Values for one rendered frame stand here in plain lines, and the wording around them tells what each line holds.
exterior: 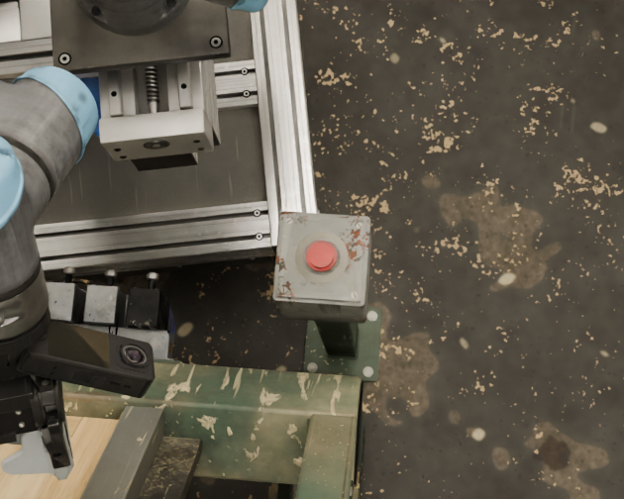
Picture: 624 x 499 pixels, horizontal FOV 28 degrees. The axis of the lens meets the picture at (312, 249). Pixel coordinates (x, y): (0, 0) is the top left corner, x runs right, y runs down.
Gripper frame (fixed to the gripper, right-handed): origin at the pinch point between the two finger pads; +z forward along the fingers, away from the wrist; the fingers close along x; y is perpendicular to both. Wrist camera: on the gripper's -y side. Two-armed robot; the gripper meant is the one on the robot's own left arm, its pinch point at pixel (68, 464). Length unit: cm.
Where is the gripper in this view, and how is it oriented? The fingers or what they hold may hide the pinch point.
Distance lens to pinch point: 115.6
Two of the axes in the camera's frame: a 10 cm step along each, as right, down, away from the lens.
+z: 0.3, 7.4, 6.7
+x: 2.2, 6.5, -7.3
